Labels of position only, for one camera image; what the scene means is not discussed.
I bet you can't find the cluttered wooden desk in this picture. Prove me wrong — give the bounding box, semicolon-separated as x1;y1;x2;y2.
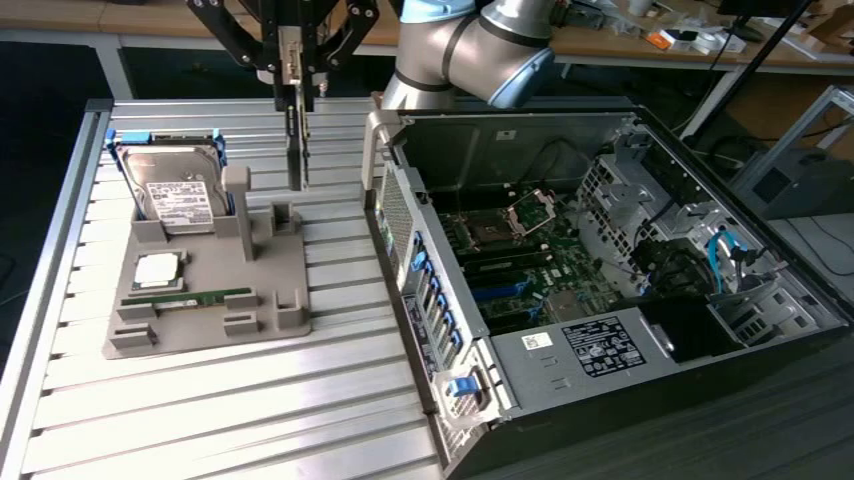
552;0;854;76

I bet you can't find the black slanted pole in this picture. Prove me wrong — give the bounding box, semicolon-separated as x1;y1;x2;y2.
678;0;817;139

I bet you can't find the silver CPU chip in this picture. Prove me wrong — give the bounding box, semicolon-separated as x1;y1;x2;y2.
131;253;184;291

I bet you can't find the graphics card with metal bracket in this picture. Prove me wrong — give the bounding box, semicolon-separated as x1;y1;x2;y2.
276;27;314;193

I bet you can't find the open black PC case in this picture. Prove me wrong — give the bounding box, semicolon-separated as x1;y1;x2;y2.
362;95;854;480

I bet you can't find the wooden desk grey frame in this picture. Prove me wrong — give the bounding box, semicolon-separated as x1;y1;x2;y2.
0;0;402;59

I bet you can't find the silver power supply unit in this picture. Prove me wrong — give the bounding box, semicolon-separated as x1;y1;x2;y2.
490;308;673;409

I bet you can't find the grey parts rack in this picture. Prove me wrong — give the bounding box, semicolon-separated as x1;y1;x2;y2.
100;164;315;361

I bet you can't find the brown cardboard box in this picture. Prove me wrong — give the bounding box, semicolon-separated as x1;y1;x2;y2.
806;4;854;49

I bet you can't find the blue expansion slot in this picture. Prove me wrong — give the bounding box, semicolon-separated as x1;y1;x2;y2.
474;283;532;302

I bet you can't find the blue card retainer strip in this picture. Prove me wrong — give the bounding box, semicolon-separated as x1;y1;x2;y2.
411;232;467;361

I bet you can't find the white small box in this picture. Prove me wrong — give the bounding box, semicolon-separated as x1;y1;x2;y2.
693;30;747;56

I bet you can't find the green motherboard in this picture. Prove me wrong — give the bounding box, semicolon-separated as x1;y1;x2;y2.
432;192;642;335

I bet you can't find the green RAM stick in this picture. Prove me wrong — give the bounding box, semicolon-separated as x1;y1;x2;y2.
123;286;256;309

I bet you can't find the orange and white box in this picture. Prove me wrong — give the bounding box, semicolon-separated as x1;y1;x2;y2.
643;28;699;51

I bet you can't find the black monitor stand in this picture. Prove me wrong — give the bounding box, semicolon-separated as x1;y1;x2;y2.
717;0;769;42

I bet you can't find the silver perforated disk bay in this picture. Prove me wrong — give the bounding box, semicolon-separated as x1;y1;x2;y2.
576;149;675;301

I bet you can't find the grey case corner bracket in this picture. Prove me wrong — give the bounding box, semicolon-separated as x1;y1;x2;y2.
362;108;410;194

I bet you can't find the CPU socket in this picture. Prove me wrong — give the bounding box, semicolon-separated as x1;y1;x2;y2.
459;209;519;251

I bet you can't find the hard disk in blue caddy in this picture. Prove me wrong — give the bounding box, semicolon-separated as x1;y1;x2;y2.
104;128;234;236

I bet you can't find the blue disk wire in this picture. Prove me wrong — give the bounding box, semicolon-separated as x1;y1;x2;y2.
705;227;747;294

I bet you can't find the grey cabinet aluminium frame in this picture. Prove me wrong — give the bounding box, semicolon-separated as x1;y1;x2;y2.
730;84;854;221

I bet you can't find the open metal socket cover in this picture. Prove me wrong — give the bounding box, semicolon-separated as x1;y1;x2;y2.
504;189;559;236

